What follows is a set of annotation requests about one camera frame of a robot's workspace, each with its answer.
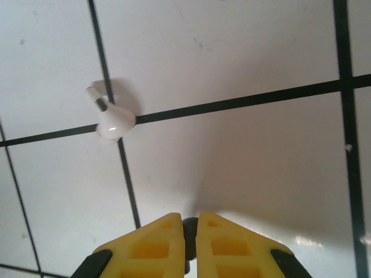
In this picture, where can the small white crumb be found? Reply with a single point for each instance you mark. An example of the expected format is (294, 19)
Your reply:
(348, 147)

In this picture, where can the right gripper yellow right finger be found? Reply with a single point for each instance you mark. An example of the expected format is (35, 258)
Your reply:
(232, 249)

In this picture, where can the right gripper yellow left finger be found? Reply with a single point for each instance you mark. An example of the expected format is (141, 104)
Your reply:
(150, 249)

